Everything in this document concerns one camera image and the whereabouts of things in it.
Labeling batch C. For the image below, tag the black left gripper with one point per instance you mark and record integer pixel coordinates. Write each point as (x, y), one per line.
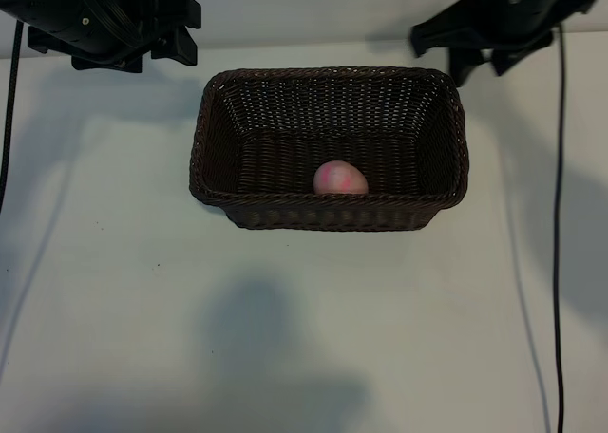
(90, 15)

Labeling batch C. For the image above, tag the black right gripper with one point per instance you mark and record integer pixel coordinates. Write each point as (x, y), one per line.
(518, 10)

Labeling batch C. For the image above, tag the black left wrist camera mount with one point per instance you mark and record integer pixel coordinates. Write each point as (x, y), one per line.
(95, 64)

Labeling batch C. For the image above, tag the pink peach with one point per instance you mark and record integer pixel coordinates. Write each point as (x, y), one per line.
(339, 179)

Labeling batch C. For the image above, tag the dark brown wicker basket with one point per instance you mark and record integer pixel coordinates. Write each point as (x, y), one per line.
(342, 119)

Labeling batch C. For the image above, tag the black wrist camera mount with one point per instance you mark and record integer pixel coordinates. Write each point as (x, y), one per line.
(95, 64)
(513, 58)

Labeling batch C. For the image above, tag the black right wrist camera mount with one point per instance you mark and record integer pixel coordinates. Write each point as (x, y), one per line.
(513, 58)

